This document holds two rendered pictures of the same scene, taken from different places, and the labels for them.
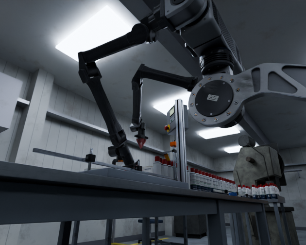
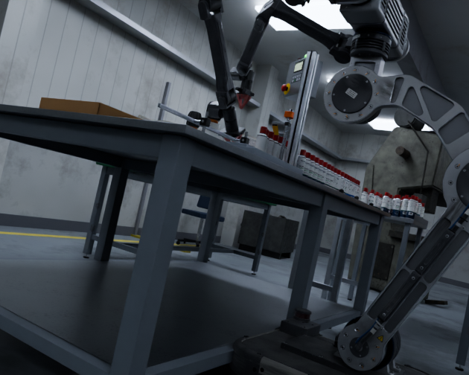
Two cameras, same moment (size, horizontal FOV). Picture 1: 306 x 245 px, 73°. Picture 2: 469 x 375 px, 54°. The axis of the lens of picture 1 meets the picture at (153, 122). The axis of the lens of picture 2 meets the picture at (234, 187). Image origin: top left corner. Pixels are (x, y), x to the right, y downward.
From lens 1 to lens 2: 0.90 m
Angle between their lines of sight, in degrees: 21
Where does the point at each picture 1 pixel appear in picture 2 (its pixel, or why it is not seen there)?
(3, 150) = not seen: outside the picture
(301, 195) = not seen: outside the picture
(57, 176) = (234, 150)
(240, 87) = (380, 92)
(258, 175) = (406, 181)
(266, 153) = (435, 148)
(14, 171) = (222, 145)
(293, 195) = not seen: hidden behind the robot
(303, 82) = (430, 108)
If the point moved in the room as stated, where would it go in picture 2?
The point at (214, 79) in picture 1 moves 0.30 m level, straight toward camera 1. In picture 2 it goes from (359, 73) to (362, 36)
